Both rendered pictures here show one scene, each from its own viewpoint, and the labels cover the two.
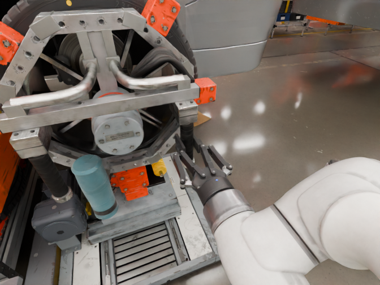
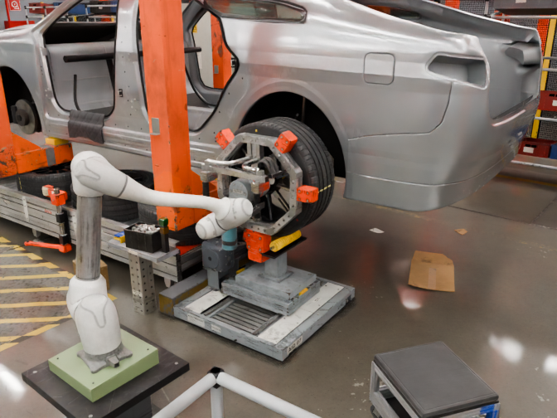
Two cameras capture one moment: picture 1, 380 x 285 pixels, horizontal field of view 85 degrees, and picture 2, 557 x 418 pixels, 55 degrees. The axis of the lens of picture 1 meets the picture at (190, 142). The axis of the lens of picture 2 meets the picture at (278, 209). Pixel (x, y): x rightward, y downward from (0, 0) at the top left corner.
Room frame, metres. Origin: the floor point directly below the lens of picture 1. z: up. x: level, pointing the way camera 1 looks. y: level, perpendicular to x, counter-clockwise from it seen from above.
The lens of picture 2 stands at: (-0.89, -2.12, 1.72)
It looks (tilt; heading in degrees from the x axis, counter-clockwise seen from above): 20 degrees down; 55
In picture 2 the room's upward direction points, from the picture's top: straight up
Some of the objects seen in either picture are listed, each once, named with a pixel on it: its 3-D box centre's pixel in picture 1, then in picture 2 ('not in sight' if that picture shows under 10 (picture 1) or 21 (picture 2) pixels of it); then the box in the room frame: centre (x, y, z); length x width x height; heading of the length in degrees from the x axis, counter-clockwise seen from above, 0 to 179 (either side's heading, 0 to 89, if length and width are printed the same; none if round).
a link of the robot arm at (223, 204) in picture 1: (227, 212); not in sight; (0.23, -0.07, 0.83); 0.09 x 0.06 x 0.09; 111
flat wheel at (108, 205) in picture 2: not in sight; (116, 194); (0.33, 1.92, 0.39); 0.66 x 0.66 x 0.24
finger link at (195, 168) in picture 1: (191, 166); not in sight; (0.35, 0.00, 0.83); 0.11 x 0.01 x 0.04; 32
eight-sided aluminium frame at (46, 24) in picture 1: (114, 107); (258, 184); (0.61, 0.25, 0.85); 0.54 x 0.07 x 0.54; 111
